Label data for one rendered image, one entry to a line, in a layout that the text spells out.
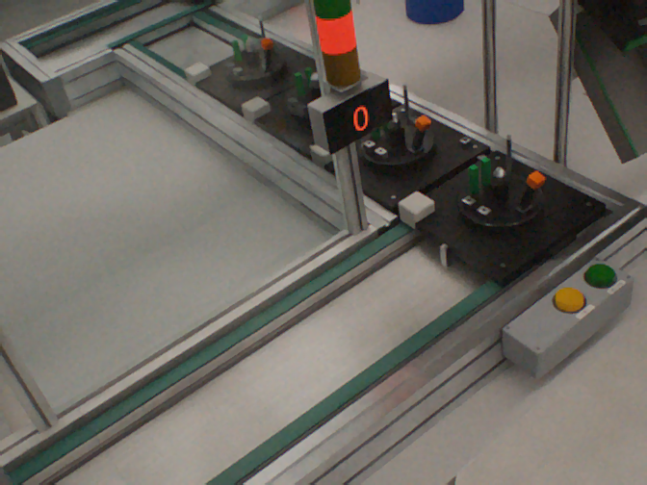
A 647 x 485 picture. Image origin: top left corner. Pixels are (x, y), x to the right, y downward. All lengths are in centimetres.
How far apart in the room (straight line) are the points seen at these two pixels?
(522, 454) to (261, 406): 37
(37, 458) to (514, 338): 69
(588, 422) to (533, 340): 14
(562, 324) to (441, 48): 106
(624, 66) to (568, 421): 63
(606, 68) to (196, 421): 89
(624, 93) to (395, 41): 82
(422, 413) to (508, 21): 128
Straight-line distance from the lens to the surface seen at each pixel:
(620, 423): 121
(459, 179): 143
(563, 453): 117
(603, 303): 122
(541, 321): 118
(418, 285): 131
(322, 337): 125
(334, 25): 111
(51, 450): 121
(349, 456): 109
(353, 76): 115
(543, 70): 195
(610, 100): 140
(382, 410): 109
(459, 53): 205
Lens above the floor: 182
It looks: 40 degrees down
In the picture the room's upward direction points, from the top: 11 degrees counter-clockwise
